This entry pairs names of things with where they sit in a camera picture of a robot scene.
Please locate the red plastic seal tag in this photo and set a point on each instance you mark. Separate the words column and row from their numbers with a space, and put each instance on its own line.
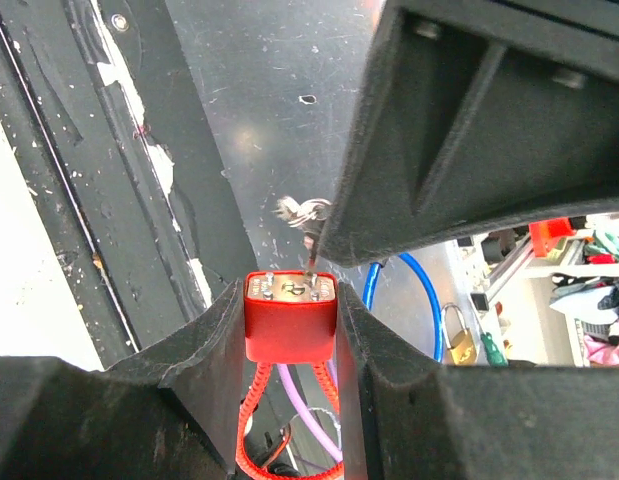
column 289, row 319

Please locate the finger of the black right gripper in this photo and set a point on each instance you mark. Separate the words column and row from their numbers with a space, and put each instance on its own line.
column 476, row 116

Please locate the silver key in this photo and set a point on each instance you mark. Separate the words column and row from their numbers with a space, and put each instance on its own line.
column 309, row 217

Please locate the green handled screwdriver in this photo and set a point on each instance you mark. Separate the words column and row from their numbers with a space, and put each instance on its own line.
column 490, row 336

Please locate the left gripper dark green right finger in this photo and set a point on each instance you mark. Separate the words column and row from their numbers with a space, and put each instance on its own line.
column 405, row 416

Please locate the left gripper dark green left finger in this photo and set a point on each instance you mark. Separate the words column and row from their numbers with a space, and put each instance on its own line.
column 169, row 411

